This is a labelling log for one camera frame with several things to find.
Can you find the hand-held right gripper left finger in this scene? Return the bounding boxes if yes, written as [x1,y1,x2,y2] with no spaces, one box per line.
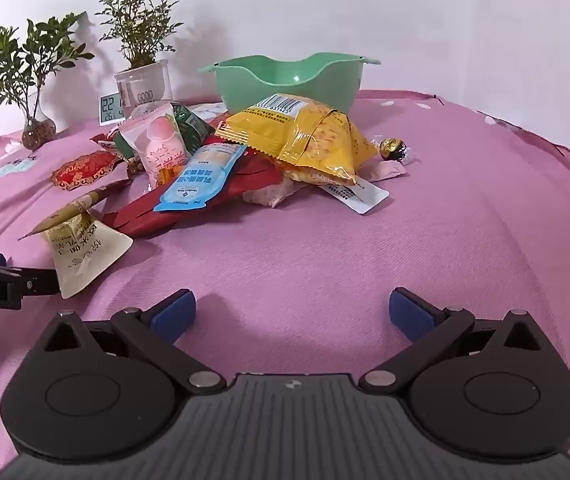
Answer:
[31,289,226,395]

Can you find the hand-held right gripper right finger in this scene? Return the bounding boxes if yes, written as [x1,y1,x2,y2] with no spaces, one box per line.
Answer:
[359,287,550,395]

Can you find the blue white snack packet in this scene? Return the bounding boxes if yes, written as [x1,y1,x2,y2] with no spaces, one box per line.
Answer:
[153,142,248,213]

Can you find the yellow snack bag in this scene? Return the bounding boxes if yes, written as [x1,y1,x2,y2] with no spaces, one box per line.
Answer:
[214,94,380,187]

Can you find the green plastic bowl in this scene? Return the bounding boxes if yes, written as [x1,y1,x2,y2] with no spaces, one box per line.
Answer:
[198,52,382,115]

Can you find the cream snack packet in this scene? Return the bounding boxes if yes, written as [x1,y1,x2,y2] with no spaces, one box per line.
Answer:
[35,210,134,300]

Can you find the gold stick sachet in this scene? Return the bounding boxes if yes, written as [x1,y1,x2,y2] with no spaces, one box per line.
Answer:
[19,180,130,241]

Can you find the pink tablecloth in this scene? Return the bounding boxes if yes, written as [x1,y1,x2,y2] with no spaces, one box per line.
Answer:
[0,90,570,480]

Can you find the red embroidered pouch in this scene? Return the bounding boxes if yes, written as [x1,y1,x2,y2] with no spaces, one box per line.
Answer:
[51,150,124,192]

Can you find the white sachet with label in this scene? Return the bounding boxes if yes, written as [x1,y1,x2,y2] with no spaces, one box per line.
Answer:
[317,177,390,216]

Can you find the glass vase with pebbles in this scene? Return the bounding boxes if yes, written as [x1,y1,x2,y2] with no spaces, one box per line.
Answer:
[21,116,57,152]

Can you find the pale pink sachet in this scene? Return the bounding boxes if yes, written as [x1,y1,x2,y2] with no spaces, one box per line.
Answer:
[365,157,408,182]

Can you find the gold wrapped chocolate ball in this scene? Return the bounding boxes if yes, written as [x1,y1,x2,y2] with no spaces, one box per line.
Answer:
[372,136,418,165]

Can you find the pink peach packet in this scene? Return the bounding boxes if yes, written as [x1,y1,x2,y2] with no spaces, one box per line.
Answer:
[118,101,188,188]

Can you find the dark green snack packet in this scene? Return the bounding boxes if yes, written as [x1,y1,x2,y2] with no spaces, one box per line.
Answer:
[170,102,216,156]

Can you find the white digital thermometer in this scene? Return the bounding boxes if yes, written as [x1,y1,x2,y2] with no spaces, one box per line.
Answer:
[99,92,126,128]

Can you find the small broad-leaf plant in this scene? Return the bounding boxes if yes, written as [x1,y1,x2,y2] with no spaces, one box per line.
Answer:
[0,12,96,126]

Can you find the clear plant pot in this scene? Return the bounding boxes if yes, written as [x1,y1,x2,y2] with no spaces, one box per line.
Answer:
[114,59,174,121]

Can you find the tall thin-leaf plant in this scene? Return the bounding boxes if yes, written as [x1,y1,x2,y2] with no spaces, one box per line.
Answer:
[96,0,182,71]

